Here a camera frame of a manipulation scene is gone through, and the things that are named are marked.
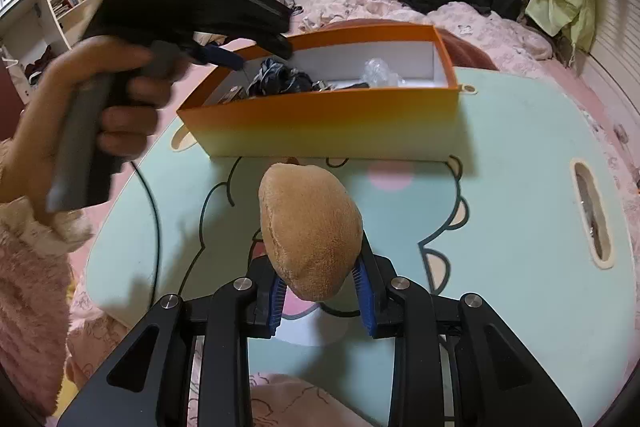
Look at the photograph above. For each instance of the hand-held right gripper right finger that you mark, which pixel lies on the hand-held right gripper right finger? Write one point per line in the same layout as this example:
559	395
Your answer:
362	302

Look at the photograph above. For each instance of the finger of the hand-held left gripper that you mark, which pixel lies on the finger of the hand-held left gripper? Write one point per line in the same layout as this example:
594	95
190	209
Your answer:
220	54
272	38

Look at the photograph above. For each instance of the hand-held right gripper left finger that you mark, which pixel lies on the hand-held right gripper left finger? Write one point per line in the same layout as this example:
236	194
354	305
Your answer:
276	307

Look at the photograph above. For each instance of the dark cloth pouch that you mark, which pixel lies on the dark cloth pouch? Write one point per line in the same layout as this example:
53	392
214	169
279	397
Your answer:
277	77

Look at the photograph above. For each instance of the brown plush toy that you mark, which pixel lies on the brown plush toy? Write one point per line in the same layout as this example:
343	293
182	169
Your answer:
310	232

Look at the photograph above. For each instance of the orange cardboard box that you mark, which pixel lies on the orange cardboard box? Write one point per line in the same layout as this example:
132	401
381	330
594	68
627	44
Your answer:
325	127

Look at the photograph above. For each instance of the clear plastic bag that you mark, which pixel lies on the clear plastic bag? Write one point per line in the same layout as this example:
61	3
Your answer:
377	69

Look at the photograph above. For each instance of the person's left hand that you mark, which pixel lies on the person's left hand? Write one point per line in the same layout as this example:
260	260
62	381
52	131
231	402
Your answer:
45	122

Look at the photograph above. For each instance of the patterned dark garment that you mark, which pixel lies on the patterned dark garment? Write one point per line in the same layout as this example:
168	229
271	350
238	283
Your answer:
286	4

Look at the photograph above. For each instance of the mint cartoon lap table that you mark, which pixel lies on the mint cartoon lap table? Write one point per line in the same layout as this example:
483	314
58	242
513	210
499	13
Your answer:
500	232

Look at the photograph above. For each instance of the dark red cushion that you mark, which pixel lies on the dark red cushion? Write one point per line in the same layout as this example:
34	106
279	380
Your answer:
470	52

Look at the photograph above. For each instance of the pink floral blanket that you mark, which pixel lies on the pink floral blanket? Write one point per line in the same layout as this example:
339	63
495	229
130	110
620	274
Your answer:
475	22

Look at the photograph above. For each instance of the white slatted panel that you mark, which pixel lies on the white slatted panel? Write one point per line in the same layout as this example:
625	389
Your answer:
615	72

